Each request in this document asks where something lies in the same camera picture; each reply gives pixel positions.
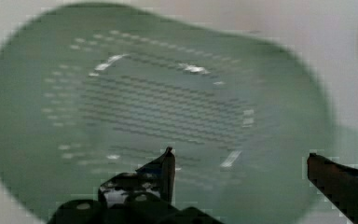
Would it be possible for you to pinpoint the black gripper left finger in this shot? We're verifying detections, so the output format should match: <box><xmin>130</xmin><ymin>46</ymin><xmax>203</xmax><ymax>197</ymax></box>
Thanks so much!
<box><xmin>98</xmin><ymin>147</ymin><xmax>175</xmax><ymax>205</ymax></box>

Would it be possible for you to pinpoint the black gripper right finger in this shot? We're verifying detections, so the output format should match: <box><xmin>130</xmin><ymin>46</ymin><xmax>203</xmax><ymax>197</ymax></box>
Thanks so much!
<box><xmin>307</xmin><ymin>153</ymin><xmax>358</xmax><ymax>224</ymax></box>

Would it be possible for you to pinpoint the green plastic strainer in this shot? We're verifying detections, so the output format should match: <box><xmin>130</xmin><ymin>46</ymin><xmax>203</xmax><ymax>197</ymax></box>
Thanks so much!
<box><xmin>0</xmin><ymin>2</ymin><xmax>358</xmax><ymax>224</ymax></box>

